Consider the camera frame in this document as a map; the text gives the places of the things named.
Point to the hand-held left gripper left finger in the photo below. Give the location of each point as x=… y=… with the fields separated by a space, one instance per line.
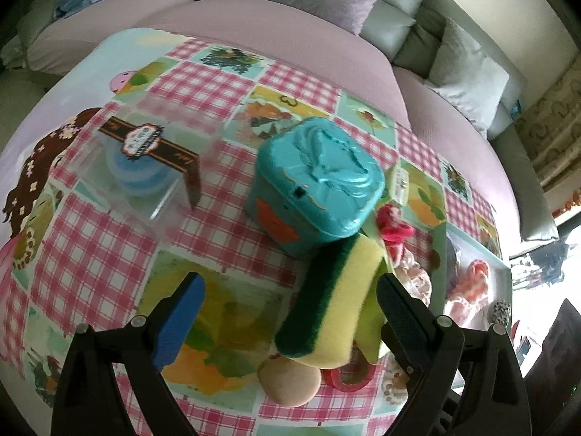
x=179 y=322

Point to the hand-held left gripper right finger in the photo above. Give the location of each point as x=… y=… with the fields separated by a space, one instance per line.
x=401 y=318

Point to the yellow green sponge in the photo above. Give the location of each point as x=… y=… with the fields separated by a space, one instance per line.
x=331 y=309

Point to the pink knitted cloth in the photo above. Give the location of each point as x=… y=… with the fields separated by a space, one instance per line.
x=472 y=277

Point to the red scrunchie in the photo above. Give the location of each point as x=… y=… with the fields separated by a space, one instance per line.
x=390 y=231

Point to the leopard print scrunchie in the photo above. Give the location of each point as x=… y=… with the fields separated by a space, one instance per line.
x=501 y=312

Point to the teal shallow cardboard box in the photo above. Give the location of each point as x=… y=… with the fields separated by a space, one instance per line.
x=476 y=249

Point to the beige makeup sponge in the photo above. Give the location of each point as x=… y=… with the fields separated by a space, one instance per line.
x=288 y=381

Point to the pink checked printed tablecloth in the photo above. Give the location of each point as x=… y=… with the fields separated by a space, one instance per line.
x=113 y=259

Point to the green tissue packet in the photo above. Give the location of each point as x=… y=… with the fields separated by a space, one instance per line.
x=396 y=186

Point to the teal square tin box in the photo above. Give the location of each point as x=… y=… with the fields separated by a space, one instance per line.
x=317 y=168

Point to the clear plastic box brown ribbon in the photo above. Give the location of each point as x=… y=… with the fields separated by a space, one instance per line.
x=140 y=141

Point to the red hanging decoration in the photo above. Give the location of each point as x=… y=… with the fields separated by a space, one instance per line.
x=567 y=206

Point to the small teal item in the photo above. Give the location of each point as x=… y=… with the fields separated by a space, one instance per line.
x=516 y=110

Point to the beige patterned curtain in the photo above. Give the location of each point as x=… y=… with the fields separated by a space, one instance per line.
x=558 y=136

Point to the light grey cushion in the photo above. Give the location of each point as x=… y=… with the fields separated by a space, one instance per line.
x=467 y=72

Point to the grey sofa pink seat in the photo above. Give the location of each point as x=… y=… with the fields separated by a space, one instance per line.
x=281 y=22

